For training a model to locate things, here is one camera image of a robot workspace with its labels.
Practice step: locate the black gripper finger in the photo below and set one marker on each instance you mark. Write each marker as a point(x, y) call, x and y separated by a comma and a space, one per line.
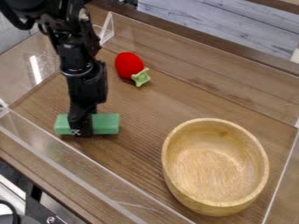
point(80, 119)

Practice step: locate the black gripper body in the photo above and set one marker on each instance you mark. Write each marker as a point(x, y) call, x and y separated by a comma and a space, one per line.
point(87, 83)

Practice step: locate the green rectangular block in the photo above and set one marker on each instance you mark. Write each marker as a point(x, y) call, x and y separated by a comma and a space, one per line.
point(102, 124)

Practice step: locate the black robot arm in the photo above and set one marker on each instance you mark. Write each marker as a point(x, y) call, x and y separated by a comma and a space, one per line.
point(64, 21)

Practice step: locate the wooden brown bowl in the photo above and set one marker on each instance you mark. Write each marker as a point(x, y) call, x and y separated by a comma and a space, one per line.
point(215, 166)

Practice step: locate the red plush strawberry toy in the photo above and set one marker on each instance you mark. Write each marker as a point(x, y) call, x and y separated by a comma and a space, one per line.
point(131, 68)

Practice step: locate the clear acrylic tray wall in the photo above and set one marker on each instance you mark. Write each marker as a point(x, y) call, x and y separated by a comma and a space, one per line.
point(104, 177)

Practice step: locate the black metal table bracket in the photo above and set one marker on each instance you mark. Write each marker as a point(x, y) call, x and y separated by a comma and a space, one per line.
point(36, 210)

